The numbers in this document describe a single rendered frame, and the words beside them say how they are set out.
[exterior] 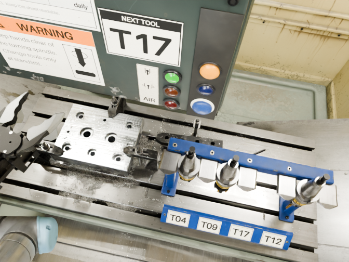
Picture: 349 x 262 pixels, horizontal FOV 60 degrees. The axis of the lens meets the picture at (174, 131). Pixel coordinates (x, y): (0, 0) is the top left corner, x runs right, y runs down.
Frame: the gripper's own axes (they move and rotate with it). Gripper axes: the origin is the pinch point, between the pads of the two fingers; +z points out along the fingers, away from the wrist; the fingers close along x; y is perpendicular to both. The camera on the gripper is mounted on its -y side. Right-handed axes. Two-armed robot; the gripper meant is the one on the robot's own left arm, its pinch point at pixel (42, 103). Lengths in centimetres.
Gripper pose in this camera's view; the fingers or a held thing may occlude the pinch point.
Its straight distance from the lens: 72.7
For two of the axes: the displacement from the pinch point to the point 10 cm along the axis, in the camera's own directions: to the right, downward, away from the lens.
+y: -0.2, 4.7, 8.8
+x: 8.7, 4.5, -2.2
